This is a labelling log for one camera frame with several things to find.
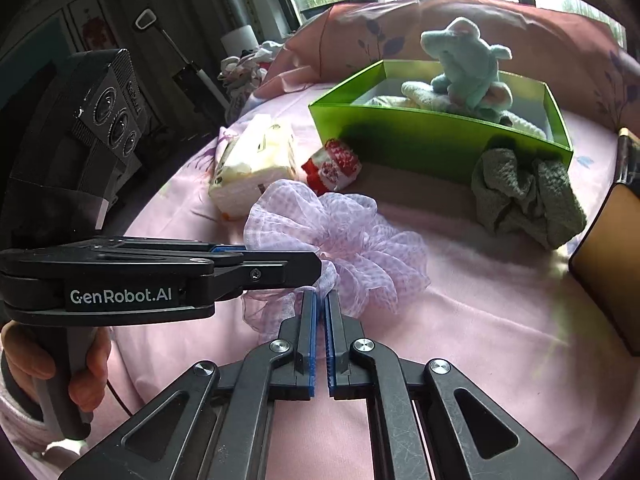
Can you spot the large soft tissue pack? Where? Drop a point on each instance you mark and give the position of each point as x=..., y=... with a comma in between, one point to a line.
x=250, y=170

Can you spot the pile of clothes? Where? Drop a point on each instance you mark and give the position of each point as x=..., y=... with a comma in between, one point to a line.
x=245, y=75

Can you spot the grey knitted cloth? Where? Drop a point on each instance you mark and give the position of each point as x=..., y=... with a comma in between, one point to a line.
x=515, y=195

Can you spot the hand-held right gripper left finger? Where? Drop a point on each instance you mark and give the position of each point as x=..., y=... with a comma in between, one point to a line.
x=312, y=340

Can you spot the yellow knitted cloth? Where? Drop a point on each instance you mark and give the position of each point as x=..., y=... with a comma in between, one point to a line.
x=425, y=95

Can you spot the person's left forearm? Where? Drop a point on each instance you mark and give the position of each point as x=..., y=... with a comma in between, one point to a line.
x=20, y=425

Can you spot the teal plush elephant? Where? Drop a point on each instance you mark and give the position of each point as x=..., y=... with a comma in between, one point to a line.
x=465, y=65

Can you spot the stick vacuum cleaner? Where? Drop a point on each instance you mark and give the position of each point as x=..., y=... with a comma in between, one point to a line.
x=197, y=80

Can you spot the green cardboard box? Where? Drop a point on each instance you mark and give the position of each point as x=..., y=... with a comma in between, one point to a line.
x=400, y=135

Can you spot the person's left hand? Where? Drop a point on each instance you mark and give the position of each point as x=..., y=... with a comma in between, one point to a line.
x=25, y=360

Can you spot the black and gold box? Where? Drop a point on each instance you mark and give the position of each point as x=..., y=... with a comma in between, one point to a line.
x=610, y=260

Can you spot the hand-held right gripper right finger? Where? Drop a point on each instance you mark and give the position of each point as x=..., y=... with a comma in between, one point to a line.
x=327, y=345

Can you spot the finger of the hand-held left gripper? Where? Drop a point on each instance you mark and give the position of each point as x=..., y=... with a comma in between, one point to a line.
x=280, y=272
x=150, y=249

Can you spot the white cylinder container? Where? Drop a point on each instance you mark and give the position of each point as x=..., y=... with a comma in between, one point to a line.
x=240, y=40

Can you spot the salmon leaf print pillow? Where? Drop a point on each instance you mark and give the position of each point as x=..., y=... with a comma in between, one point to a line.
x=350, y=35

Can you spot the red and white plush toy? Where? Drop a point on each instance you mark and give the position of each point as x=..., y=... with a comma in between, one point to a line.
x=335, y=162

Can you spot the purple mesh scrunchie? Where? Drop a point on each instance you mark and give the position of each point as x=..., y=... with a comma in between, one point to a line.
x=350, y=240

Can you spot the wall poster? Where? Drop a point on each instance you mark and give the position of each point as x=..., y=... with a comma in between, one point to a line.
x=95, y=30

